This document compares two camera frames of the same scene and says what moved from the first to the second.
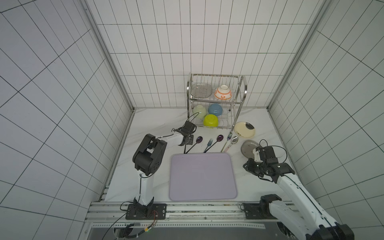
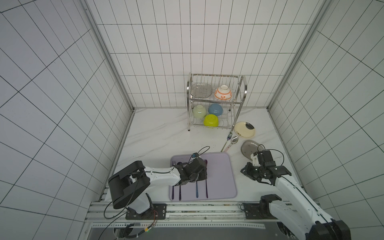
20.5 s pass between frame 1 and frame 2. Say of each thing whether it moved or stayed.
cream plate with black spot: stayed
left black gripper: moved
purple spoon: moved
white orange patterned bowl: stayed
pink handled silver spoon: stayed
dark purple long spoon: moved
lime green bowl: stayed
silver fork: stayed
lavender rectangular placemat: stayed
